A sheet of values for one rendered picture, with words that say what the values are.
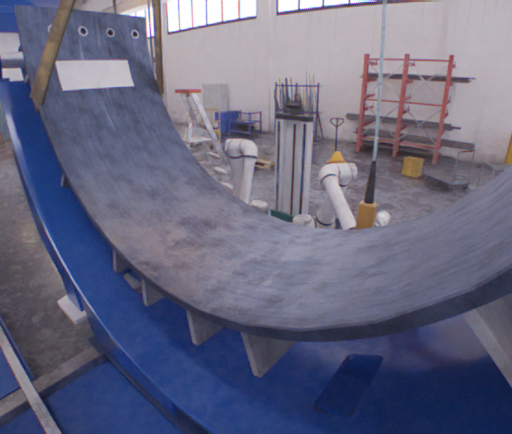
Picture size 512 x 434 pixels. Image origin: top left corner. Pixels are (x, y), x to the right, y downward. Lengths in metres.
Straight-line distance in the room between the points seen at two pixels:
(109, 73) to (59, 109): 0.35
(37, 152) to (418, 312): 1.81
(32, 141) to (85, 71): 0.46
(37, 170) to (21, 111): 0.31
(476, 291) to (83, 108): 1.67
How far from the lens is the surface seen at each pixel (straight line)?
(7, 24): 2.31
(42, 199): 1.84
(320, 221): 2.52
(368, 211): 1.51
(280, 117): 2.68
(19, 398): 2.04
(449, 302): 0.52
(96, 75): 1.85
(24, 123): 1.94
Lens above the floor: 2.01
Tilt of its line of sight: 24 degrees down
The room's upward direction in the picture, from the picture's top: straight up
